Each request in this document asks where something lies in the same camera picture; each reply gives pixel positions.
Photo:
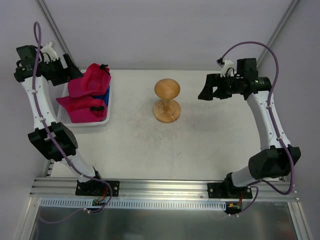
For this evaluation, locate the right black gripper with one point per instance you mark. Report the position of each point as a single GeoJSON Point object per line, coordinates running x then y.
{"type": "Point", "coordinates": [217, 86]}

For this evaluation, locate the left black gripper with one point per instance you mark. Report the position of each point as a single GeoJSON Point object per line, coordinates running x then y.
{"type": "Point", "coordinates": [63, 71]}

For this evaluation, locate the pink cap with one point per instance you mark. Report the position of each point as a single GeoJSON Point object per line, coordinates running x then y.
{"type": "Point", "coordinates": [95, 82]}
{"type": "Point", "coordinates": [83, 109]}

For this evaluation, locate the blue cap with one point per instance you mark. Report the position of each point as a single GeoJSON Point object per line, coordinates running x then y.
{"type": "Point", "coordinates": [104, 97]}

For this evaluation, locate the wooden hat stand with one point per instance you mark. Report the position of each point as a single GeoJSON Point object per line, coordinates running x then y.
{"type": "Point", "coordinates": [166, 109]}

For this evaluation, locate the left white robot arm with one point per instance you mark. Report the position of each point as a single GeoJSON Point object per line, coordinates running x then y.
{"type": "Point", "coordinates": [37, 66]}

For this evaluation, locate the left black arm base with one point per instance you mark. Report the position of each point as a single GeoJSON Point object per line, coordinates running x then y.
{"type": "Point", "coordinates": [94, 188]}

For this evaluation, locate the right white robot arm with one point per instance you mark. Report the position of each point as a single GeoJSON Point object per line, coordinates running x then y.
{"type": "Point", "coordinates": [277, 156]}

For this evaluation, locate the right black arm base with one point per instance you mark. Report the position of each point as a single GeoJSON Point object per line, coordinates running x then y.
{"type": "Point", "coordinates": [219, 190]}

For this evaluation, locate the white plastic basket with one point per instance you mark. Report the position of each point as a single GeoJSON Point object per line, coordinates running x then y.
{"type": "Point", "coordinates": [87, 98]}

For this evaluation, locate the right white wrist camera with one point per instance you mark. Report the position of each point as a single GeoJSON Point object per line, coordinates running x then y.
{"type": "Point", "coordinates": [227, 67]}

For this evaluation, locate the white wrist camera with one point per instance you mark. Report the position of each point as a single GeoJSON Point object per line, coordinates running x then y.
{"type": "Point", "coordinates": [49, 53]}
{"type": "Point", "coordinates": [227, 67]}

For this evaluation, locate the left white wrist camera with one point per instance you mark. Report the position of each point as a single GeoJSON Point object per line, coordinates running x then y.
{"type": "Point", "coordinates": [49, 53]}

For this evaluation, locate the right aluminium frame post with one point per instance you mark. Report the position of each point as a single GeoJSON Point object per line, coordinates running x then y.
{"type": "Point", "coordinates": [278, 30]}

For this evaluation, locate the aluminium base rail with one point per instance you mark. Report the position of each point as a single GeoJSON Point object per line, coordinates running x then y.
{"type": "Point", "coordinates": [144, 189]}

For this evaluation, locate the white slotted cable duct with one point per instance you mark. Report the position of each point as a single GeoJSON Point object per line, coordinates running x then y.
{"type": "Point", "coordinates": [135, 204]}

